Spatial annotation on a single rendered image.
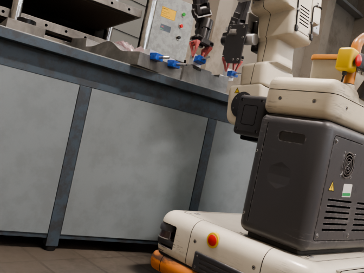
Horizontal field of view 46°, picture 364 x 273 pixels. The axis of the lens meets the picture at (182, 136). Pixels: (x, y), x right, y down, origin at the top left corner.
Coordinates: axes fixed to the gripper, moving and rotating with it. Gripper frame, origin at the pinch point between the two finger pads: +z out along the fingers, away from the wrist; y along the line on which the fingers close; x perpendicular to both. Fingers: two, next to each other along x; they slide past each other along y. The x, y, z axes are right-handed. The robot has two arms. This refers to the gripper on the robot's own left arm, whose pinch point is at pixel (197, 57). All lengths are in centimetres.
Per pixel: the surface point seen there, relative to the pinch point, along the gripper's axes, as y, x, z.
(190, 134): -7.6, -1.1, 35.4
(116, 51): 37.9, -2.5, 14.1
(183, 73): 5.5, 0.7, 10.9
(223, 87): -17.8, 0.9, 8.0
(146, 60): 29.0, 10.2, 16.7
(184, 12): -26, -77, -62
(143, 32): 2, -69, -31
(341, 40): -627, -457, -427
